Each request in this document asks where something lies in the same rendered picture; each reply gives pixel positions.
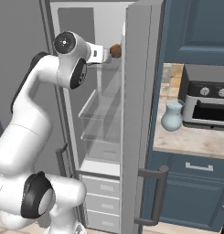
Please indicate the silver toaster oven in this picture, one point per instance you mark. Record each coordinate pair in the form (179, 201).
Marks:
(208, 100)

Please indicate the brown bread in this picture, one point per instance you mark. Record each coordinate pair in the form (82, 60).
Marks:
(116, 51)

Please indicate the blue wall cupboard door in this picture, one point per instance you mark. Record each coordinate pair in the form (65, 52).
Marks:
(198, 30)

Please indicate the glass fridge shelf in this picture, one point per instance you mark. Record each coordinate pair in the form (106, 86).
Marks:
(114, 65)
(107, 106)
(107, 133)

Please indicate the blue drawer front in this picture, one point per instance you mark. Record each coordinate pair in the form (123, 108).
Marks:
(177, 166)

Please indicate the white fridge drawer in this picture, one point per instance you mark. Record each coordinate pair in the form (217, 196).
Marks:
(104, 187)
(104, 222)
(104, 206)

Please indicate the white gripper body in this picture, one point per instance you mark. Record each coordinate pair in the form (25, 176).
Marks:
(107, 55)

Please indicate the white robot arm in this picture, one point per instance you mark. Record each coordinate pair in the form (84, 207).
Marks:
(28, 143)

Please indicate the blue base cupboard door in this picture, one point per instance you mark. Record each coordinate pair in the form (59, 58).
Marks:
(192, 201)

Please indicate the clear fridge crisper drawer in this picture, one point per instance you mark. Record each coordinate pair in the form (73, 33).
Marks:
(105, 152)

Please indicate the grey fridge door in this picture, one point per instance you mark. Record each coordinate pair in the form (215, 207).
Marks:
(137, 91)
(12, 33)

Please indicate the pale blue pitcher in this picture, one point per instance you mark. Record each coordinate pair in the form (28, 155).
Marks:
(172, 119)

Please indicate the grey fridge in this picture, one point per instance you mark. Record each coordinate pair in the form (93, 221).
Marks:
(110, 21)

